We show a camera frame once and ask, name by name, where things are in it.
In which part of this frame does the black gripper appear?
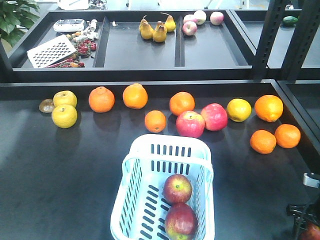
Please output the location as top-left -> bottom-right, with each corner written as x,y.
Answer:
286,171 -> 320,240

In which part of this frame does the dark red apple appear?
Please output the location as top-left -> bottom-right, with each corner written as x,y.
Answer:
164,202 -> 198,240
299,222 -> 320,240
162,174 -> 193,205

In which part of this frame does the dark red apple front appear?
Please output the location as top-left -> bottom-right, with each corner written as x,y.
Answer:
162,174 -> 193,205

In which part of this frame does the light blue plastic basket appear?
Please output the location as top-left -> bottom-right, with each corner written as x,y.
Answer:
110,134 -> 215,240

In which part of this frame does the large orange behind apples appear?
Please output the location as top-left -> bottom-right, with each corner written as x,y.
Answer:
169,91 -> 195,116

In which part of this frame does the small orange lower right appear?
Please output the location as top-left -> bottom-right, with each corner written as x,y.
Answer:
274,124 -> 301,149

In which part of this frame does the small orange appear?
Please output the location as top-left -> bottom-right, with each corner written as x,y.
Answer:
274,124 -> 301,149
250,129 -> 277,155
144,110 -> 167,133

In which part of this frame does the small orange lower left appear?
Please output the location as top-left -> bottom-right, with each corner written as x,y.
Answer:
250,129 -> 277,155

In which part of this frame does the orange upper right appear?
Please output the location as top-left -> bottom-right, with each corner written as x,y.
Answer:
254,94 -> 284,123

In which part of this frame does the yellow orange citrus fruit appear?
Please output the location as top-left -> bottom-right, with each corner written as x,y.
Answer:
226,98 -> 252,123

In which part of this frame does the pink red apple right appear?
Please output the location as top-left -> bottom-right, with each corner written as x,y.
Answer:
200,103 -> 228,132

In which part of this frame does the pink red apple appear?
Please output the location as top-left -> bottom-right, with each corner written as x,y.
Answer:
175,110 -> 205,138
200,103 -> 228,132

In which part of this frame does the pink red apple left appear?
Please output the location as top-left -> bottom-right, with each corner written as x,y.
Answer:
175,110 -> 205,138

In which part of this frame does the small orange centre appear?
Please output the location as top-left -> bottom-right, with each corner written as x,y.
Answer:
144,110 -> 167,133

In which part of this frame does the green avocado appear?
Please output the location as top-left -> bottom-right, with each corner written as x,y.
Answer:
282,15 -> 299,27

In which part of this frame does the pale pink apple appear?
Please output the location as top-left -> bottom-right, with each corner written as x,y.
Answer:
182,21 -> 198,36

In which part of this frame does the brown yellow pear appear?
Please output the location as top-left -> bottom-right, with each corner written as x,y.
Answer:
152,21 -> 167,43

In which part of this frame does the bumpy orange far left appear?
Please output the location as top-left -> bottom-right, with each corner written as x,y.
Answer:
88,86 -> 115,113

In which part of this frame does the yellow apple lower left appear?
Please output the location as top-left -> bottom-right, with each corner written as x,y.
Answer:
51,104 -> 78,129

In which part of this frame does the yellow apple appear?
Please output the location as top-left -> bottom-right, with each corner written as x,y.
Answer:
53,90 -> 78,107
51,104 -> 78,129

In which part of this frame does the yellow apple upper left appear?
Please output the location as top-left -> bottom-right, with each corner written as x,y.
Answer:
53,90 -> 78,107

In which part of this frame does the brown kiwi slice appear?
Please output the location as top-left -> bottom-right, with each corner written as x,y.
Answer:
38,98 -> 55,113

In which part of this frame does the white electronic scale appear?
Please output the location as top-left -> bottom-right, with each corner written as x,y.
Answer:
53,18 -> 86,33

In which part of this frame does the green potted plant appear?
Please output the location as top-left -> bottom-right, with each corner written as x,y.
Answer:
0,0 -> 40,47

